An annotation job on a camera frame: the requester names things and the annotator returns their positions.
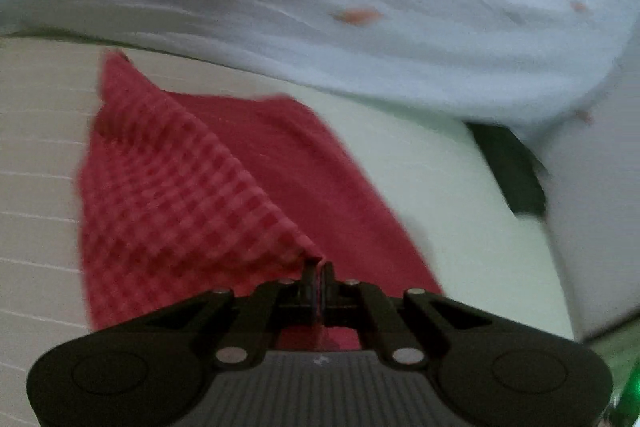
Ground red checked shorts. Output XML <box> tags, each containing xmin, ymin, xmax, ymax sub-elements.
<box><xmin>77</xmin><ymin>52</ymin><xmax>439</xmax><ymax>329</ymax></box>

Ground green grid bed sheet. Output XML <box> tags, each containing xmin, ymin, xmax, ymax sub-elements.
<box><xmin>1</xmin><ymin>38</ymin><xmax>573</xmax><ymax>426</ymax></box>

